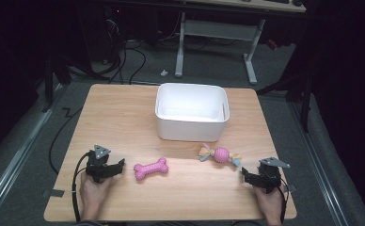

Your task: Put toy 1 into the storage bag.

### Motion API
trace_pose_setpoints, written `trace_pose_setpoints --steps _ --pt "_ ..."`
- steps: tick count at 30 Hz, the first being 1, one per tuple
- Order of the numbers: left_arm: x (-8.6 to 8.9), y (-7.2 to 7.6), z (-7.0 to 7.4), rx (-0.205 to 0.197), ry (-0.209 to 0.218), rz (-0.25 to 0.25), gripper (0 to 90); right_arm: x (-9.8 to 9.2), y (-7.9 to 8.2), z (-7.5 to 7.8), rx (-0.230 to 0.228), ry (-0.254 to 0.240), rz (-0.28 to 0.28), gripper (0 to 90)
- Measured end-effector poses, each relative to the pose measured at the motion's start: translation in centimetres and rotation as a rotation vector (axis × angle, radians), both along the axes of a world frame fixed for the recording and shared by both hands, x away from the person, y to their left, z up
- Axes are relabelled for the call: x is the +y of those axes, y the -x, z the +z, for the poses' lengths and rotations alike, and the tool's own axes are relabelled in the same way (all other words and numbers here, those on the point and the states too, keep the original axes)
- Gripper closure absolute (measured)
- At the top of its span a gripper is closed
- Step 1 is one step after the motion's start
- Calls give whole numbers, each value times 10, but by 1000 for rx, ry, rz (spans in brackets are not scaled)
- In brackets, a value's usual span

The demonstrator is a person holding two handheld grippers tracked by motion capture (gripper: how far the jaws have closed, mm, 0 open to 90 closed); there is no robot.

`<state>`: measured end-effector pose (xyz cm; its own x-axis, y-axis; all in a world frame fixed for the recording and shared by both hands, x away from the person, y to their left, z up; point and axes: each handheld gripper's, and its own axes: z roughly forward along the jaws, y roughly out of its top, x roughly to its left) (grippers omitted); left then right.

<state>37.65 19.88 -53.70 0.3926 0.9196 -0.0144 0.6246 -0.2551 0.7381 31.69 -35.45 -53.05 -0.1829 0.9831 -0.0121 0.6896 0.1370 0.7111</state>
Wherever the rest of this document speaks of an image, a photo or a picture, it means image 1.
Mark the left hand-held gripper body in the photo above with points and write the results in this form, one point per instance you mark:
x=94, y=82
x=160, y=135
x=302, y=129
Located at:
x=96, y=164

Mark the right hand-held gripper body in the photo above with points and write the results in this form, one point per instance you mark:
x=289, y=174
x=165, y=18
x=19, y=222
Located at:
x=270, y=175

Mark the pink bone toy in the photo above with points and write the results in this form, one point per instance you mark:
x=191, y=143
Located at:
x=150, y=169

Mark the white plastic bin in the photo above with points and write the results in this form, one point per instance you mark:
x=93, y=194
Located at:
x=191, y=113

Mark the person's right hand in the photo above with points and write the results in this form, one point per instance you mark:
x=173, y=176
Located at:
x=270, y=204

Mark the person's left hand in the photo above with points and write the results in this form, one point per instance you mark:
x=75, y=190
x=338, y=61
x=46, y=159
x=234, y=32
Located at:
x=92, y=194

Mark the grey tape piece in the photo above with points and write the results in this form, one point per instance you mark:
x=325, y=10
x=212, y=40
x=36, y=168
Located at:
x=291, y=188
x=54, y=193

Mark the black stand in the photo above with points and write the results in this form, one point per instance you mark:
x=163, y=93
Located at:
x=49, y=84
x=303, y=103

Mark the white scrap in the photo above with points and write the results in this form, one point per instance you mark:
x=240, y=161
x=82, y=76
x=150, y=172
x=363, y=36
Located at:
x=164, y=72

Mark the red object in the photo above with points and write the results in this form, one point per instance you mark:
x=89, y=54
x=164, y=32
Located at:
x=272, y=44

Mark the black computer tower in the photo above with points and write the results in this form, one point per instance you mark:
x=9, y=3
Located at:
x=113, y=31

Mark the desk with grey metal legs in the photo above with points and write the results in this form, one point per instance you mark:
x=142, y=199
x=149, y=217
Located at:
x=216, y=29

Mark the black keyboard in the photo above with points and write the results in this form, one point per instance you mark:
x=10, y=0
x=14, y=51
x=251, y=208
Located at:
x=276, y=1

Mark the black mouse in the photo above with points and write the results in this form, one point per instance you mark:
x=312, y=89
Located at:
x=297, y=3

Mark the metal floor rail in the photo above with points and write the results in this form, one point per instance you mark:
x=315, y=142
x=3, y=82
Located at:
x=17, y=157
x=321, y=175

